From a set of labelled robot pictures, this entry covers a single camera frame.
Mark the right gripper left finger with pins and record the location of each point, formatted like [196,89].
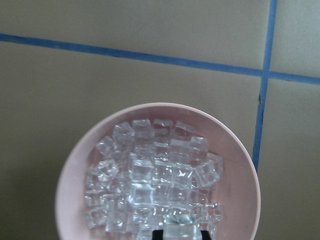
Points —
[157,234]

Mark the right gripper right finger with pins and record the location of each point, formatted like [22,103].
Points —
[205,235]

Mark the ice cube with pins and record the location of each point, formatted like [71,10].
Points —
[181,227]

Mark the clear ice cubes pile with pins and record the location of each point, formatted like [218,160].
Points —
[146,169]

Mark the pink bowl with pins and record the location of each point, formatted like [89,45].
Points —
[238,192]

